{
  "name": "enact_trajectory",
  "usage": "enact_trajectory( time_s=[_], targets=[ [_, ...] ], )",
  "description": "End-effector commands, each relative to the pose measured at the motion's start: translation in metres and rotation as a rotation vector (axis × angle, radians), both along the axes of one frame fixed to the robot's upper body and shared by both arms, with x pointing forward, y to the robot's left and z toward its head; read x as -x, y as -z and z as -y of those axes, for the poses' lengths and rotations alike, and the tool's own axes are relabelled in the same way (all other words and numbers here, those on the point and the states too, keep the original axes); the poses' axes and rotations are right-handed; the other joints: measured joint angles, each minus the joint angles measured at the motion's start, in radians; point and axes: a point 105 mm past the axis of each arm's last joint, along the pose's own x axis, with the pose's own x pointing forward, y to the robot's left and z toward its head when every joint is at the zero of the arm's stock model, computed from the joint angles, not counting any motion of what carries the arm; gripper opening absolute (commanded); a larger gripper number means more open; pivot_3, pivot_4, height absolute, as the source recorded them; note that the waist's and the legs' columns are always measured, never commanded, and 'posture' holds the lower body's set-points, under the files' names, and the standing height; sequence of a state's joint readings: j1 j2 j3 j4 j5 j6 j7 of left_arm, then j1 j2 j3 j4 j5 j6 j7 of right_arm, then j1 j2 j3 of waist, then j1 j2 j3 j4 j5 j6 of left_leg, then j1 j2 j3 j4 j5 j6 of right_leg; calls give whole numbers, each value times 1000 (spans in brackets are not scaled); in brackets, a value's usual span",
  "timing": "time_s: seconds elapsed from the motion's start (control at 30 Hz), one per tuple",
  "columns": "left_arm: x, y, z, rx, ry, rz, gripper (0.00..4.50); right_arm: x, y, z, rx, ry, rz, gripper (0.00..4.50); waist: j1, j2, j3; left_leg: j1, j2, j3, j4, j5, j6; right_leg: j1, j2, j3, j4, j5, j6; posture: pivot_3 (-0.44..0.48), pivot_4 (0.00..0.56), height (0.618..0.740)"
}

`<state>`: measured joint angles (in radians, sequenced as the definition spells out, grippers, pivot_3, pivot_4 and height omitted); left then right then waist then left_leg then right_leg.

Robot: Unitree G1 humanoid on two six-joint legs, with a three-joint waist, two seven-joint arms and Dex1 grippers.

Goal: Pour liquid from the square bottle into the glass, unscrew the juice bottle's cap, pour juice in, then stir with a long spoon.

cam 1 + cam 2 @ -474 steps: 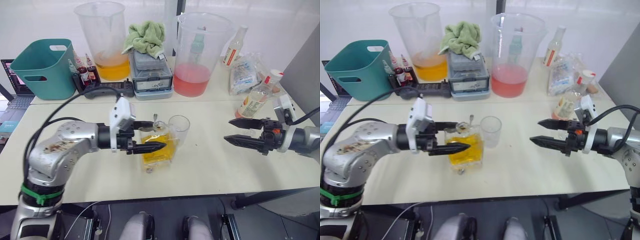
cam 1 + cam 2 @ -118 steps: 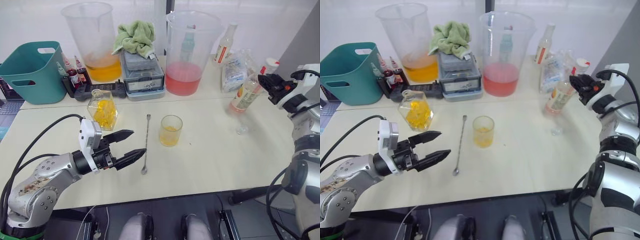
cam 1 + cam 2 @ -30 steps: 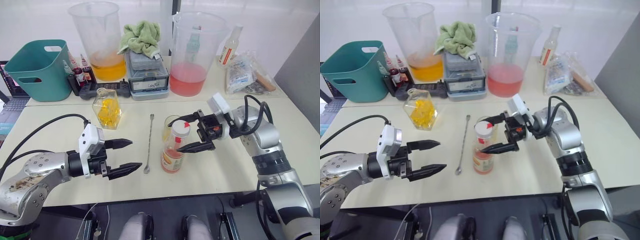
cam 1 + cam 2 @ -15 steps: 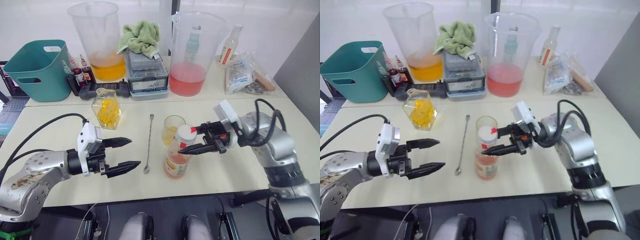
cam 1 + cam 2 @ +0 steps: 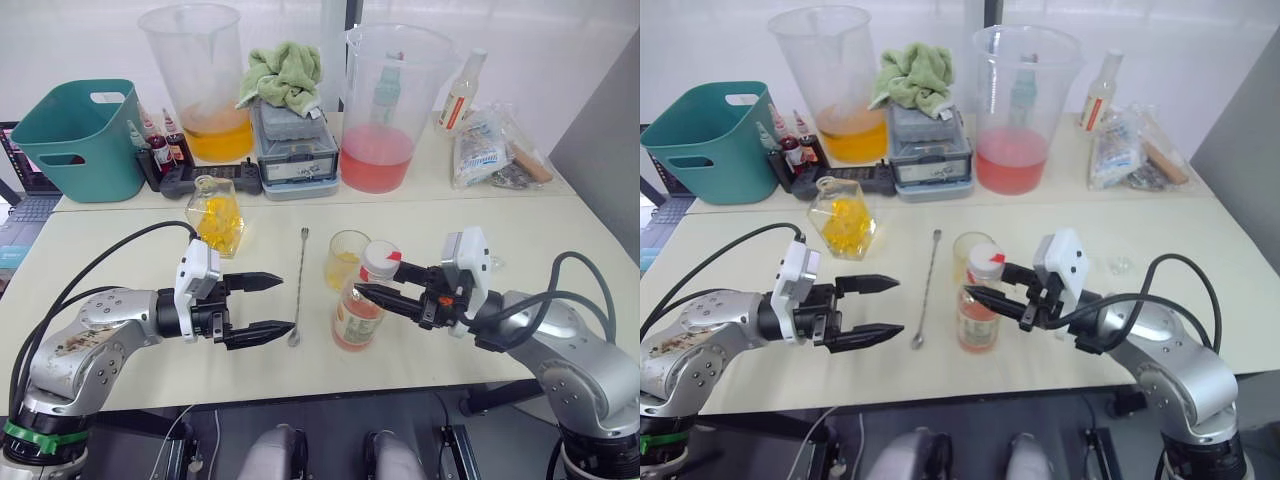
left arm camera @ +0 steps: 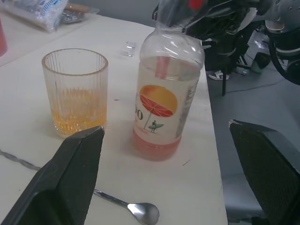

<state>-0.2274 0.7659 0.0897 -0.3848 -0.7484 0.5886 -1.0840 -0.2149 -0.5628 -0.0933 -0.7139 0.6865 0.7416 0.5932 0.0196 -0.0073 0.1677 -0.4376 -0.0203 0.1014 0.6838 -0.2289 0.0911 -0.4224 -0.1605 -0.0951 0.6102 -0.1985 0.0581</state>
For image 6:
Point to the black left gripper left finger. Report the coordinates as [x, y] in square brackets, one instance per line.
[58, 178]

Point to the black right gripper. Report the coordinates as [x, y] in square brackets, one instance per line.
[222, 21]

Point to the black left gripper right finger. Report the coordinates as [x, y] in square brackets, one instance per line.
[272, 173]

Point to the red bottle cap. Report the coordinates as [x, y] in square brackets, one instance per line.
[197, 3]

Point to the clear juice bottle umbrella label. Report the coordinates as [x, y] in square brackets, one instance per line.
[161, 110]

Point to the ribbed clear drinking glass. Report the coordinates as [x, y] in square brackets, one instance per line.
[75, 93]

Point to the long silver spoon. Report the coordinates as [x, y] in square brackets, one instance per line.
[143, 211]

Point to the small clear glass cup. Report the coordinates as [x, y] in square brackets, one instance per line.
[130, 49]

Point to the white and black sneaker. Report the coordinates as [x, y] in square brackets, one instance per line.
[218, 75]

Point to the brown wooden piece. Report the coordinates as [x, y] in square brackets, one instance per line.
[77, 8]

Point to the dark steel scouring pad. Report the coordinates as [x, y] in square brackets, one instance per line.
[71, 17]

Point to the clear plastic bag with packets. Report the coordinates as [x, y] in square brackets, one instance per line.
[35, 14]

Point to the red plastic container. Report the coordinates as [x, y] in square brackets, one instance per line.
[2, 39]

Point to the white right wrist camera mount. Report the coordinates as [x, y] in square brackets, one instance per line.
[252, 12]

